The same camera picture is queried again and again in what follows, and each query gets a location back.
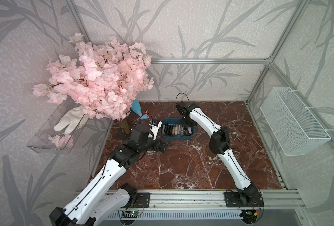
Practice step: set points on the green circuit board left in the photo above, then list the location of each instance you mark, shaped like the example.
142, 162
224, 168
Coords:
131, 214

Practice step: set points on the small circuit board right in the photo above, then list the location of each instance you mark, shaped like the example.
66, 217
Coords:
249, 217

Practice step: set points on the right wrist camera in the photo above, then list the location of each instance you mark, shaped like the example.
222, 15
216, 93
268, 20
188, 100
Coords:
185, 108

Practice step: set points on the white fabric glove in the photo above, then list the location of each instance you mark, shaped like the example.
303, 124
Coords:
73, 119

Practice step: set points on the white wire mesh basket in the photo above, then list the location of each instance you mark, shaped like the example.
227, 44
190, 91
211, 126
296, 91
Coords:
296, 129

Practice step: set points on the pink cherry blossom tree crown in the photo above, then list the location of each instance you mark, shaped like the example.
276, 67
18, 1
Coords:
104, 80

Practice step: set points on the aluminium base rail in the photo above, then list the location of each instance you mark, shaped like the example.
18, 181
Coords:
214, 204

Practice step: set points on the brown artificial tree trunk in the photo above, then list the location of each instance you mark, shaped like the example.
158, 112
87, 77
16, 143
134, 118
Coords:
124, 126

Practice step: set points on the pink clear lip gloss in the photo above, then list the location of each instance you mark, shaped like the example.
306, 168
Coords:
182, 130

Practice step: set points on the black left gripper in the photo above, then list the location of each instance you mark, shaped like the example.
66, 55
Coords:
163, 147

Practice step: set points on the pale pink lipstick tube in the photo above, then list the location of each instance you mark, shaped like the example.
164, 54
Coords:
177, 130

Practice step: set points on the dark square tree base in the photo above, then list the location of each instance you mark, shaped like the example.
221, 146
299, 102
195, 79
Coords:
120, 135

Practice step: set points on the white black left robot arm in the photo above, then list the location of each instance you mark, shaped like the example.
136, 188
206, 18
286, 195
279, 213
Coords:
89, 208

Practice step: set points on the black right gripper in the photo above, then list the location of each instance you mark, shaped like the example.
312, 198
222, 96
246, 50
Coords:
192, 125

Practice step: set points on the teal plastic storage box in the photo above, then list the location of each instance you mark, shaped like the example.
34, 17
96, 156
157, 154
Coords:
173, 122

